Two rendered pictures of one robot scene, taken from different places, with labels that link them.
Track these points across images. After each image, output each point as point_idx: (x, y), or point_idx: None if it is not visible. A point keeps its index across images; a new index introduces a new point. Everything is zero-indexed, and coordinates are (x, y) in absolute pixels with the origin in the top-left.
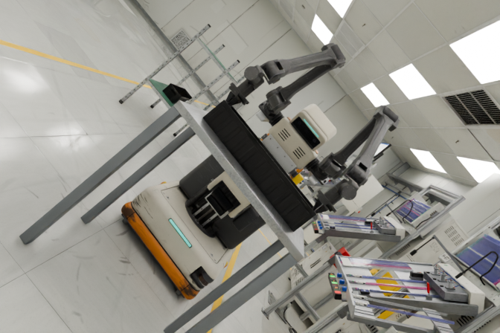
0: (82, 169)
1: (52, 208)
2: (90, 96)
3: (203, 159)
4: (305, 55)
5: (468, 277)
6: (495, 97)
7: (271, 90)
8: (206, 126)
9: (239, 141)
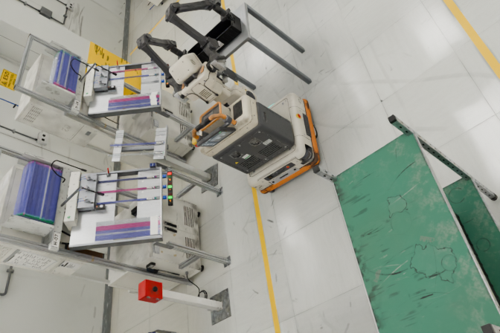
0: (342, 87)
1: (292, 39)
2: (457, 125)
3: None
4: (190, 2)
5: (63, 198)
6: None
7: (213, 39)
8: None
9: (222, 27)
